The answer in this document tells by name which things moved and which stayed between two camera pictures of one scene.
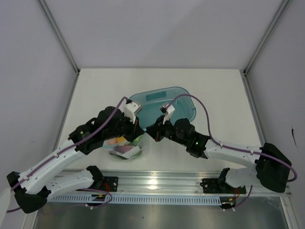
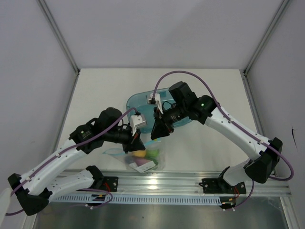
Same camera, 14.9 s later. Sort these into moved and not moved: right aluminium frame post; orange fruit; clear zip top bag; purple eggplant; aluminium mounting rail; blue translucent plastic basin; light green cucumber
Moved: light green cucumber; purple eggplant; clear zip top bag; orange fruit
Not moved: right aluminium frame post; aluminium mounting rail; blue translucent plastic basin
